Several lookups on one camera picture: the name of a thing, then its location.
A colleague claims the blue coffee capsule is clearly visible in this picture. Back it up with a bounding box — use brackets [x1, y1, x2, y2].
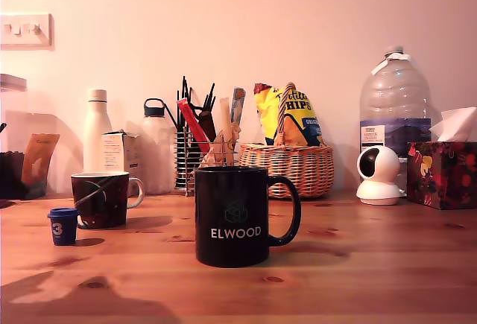
[47, 207, 79, 247]

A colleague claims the cream sachet stick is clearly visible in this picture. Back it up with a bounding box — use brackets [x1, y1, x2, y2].
[218, 96, 235, 143]

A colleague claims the brown sachet stick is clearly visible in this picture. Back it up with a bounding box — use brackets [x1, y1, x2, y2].
[197, 109, 218, 143]

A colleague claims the blue and orange sachet stick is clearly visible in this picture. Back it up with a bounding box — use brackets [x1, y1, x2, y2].
[230, 86, 247, 124]

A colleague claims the red sachet stick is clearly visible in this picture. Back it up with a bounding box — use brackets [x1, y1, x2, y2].
[176, 98, 212, 153]

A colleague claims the black straw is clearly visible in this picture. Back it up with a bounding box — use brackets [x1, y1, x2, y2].
[203, 83, 216, 112]
[181, 75, 189, 131]
[163, 101, 179, 130]

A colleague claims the yellow tortilla chips bag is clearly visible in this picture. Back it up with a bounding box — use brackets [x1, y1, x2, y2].
[253, 82, 323, 147]

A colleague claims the black mug with white lettering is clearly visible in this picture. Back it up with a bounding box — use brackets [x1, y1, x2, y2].
[194, 166, 302, 268]

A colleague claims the clear bottle with dark cap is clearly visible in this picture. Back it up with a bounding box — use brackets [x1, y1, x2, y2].
[138, 98, 178, 195]

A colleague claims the white printed carton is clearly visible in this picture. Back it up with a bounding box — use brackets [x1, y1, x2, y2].
[101, 129, 142, 198]

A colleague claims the white metal bottle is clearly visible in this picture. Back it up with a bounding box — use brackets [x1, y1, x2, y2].
[82, 89, 113, 174]

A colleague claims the large clear water bottle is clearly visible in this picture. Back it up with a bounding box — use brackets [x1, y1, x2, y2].
[358, 45, 432, 187]

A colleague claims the orange paper packet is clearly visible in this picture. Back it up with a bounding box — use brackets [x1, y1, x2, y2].
[21, 133, 60, 199]

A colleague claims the red floral tissue box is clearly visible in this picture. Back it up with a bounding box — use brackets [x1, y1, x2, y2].
[405, 141, 477, 211]

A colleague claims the white tissue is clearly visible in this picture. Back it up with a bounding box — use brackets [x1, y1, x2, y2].
[428, 107, 477, 143]

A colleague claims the wire capsule rack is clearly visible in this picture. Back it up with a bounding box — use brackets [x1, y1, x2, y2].
[173, 130, 239, 197]

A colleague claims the wicker basket with handle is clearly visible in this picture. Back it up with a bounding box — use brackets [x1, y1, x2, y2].
[238, 81, 335, 200]

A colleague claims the dark patterned mug white handle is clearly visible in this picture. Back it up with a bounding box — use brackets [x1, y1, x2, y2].
[71, 171, 145, 230]

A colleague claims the small white round camera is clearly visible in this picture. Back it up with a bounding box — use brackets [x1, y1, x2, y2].
[356, 145, 402, 206]

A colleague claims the white wall shelf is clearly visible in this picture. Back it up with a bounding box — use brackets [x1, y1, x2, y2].
[0, 73, 28, 93]

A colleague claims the white wall switch plate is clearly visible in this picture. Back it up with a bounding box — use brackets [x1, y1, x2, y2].
[0, 13, 55, 51]

